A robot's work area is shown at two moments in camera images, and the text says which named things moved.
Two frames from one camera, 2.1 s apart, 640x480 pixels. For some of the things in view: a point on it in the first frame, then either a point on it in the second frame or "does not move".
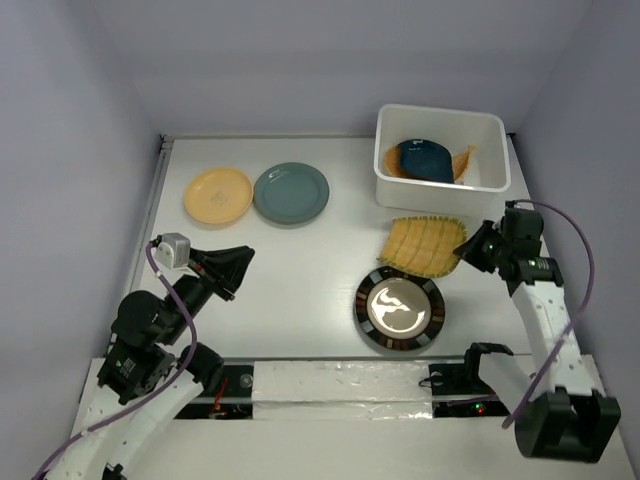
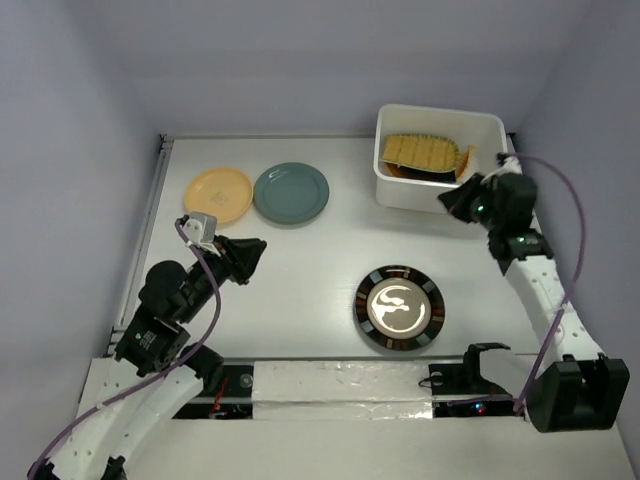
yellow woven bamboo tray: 424,245 -> 424,152
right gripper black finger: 484,249 -> 462,202
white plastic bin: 482,187 does not move
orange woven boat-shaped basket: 460,162 does not move
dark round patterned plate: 398,311 does not move
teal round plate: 289,192 does not move
